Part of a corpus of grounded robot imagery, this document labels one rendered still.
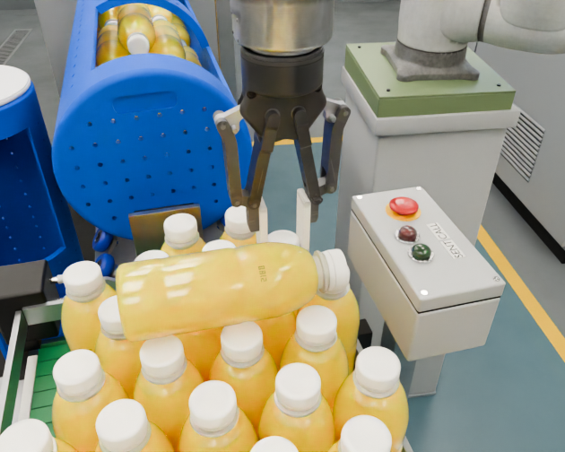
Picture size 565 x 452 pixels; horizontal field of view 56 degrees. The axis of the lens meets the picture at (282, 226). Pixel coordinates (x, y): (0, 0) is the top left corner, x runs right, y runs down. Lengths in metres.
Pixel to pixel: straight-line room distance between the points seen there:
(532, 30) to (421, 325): 0.73
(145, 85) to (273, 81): 0.31
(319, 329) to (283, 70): 0.24
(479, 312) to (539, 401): 1.38
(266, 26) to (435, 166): 0.87
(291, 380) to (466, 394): 1.49
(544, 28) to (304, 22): 0.77
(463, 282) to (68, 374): 0.40
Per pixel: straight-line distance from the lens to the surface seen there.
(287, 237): 0.62
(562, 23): 1.16
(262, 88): 0.48
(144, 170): 0.81
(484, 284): 0.61
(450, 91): 1.21
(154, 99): 0.77
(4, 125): 1.28
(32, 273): 0.80
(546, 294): 2.39
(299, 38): 0.46
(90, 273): 0.60
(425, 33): 1.22
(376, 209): 0.69
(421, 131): 1.20
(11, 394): 0.71
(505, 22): 1.18
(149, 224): 0.78
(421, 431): 1.81
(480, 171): 1.33
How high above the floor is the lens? 1.49
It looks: 37 degrees down
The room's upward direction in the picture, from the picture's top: straight up
